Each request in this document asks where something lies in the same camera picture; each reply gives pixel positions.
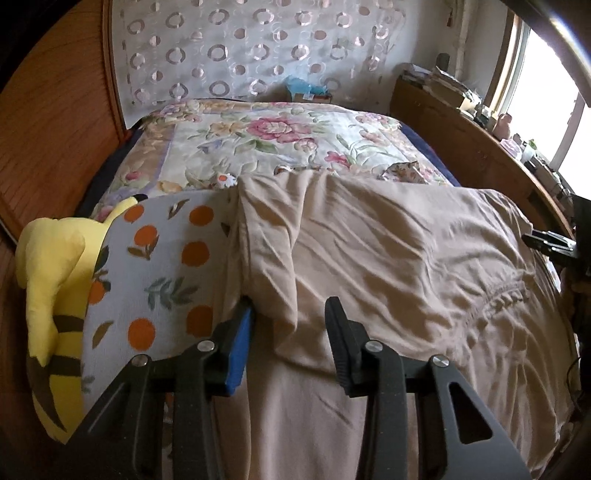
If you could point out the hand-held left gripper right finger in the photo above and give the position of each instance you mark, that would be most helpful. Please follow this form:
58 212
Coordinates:
341 350

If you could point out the yellow plush toy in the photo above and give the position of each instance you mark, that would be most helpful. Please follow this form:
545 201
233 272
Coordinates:
51 258

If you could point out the beige printed t-shirt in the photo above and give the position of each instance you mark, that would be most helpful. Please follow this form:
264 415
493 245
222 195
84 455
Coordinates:
392 254

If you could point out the sheer circle pattern curtain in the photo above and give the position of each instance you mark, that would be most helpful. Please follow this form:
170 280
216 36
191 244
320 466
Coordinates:
258 50

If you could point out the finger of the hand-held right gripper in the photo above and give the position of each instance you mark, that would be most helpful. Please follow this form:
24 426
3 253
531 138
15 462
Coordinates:
549 241

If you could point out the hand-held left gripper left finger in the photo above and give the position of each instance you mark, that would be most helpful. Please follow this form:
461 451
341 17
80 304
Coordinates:
238 350

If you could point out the floral quilt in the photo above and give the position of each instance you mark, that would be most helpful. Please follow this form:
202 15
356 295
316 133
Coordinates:
277 134

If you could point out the wooden side cabinet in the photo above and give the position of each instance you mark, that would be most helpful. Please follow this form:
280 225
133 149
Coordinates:
461 138

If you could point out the wooden slatted wardrobe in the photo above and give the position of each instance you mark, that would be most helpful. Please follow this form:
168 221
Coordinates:
60 115

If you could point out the pile of papers and boxes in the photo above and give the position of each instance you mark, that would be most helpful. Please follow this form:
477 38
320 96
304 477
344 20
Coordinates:
443 83

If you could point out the orange fruit print bed sheet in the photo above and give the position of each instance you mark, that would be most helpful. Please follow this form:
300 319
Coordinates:
161 258

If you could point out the window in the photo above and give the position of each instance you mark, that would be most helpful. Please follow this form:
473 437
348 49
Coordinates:
545 92

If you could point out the pink tissue box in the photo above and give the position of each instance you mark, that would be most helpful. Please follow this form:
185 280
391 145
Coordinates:
512 147

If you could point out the blue tissue box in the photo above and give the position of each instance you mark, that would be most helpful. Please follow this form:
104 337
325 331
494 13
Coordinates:
307 90

